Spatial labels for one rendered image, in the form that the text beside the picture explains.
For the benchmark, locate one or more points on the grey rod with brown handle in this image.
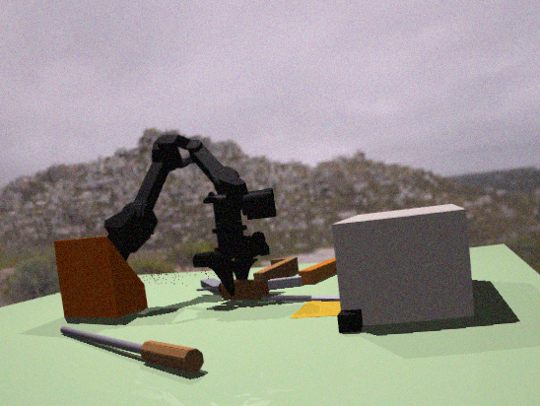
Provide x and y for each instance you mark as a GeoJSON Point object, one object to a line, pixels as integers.
{"type": "Point", "coordinates": [159, 353]}

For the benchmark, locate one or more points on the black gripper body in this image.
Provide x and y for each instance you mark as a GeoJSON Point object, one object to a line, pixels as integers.
{"type": "Point", "coordinates": [219, 257]}

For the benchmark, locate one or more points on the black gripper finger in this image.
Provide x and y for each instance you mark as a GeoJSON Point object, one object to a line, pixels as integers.
{"type": "Point", "coordinates": [242, 268]}
{"type": "Point", "coordinates": [226, 275]}

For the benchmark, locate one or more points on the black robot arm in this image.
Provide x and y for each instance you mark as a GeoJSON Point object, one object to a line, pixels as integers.
{"type": "Point", "coordinates": [129, 229]}

